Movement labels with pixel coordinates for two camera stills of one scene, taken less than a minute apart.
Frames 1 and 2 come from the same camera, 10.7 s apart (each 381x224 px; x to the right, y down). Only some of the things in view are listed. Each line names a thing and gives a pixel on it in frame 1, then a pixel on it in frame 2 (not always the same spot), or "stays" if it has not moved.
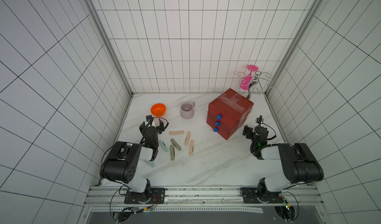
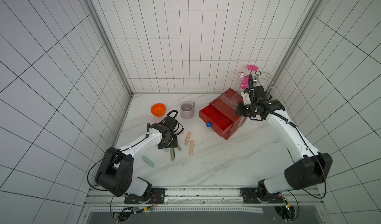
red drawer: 230,104 -> 219,123
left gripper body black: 159,129 -> 171,142
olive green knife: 172,152 stays
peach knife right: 191,147 stays
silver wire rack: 257,82 stays
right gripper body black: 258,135 -> 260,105
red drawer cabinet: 228,112 stays
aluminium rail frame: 302,198 stays
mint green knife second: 150,163 stays
